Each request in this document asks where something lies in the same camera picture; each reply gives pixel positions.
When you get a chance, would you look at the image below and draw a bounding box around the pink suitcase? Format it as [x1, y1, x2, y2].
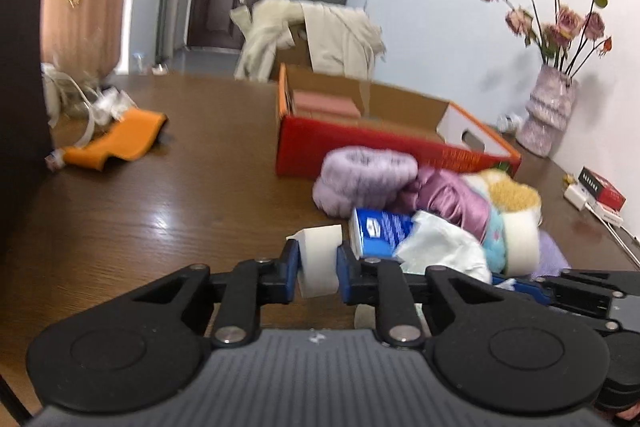
[41, 0, 128, 82]

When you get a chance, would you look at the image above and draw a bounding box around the pink sponge block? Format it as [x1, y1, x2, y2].
[291, 89, 363, 120]

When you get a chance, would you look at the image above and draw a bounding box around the yellow and white plush toy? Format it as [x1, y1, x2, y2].
[462, 169, 543, 228]

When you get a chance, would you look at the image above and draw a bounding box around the cream coat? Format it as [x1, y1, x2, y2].
[230, 0, 388, 82]

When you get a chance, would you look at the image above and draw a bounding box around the pink ribbed vase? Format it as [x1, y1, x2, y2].
[515, 64, 580, 158]

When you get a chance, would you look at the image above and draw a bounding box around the white cable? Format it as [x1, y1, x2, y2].
[585, 202, 640, 268]

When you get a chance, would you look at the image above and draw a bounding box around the black paper bag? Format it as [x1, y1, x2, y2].
[0, 0, 55, 268]

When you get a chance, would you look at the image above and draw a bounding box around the fluffy purple headband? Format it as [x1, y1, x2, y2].
[312, 146, 420, 219]

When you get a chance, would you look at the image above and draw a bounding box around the dried pink rose bouquet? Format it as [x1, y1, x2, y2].
[477, 0, 618, 75]

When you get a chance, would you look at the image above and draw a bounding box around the lavender cloth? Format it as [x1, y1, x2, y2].
[530, 232, 571, 280]

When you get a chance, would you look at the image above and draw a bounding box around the small white jar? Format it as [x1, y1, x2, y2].
[496, 113, 523, 134]

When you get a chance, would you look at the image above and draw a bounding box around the orange curved object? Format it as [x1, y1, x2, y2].
[61, 108, 168, 170]

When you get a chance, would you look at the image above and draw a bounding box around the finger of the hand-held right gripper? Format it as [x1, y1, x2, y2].
[492, 269, 640, 333]

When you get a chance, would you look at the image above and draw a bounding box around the purple satin scrunchie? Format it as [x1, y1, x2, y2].
[400, 168, 493, 243]

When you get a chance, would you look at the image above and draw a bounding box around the blue tissue packet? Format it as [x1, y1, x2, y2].
[348, 207, 416, 260]

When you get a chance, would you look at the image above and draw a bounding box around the red cardboard box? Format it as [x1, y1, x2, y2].
[275, 63, 523, 180]

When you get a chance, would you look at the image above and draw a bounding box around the white plastic bag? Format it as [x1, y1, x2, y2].
[392, 210, 493, 285]

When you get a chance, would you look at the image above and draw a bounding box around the brown cardboard box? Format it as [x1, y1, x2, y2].
[270, 24, 316, 80]

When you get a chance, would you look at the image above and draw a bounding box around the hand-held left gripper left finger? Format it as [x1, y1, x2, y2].
[129, 239, 301, 349]

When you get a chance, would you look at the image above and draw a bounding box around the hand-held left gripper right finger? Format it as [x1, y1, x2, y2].
[336, 243, 506, 349]

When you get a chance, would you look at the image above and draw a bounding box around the light blue plush toy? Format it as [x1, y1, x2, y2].
[482, 207, 511, 275]

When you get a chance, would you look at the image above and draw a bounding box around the white charger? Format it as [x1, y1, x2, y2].
[564, 184, 593, 210]

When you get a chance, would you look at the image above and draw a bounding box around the red and black box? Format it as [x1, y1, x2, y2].
[579, 166, 627, 212]

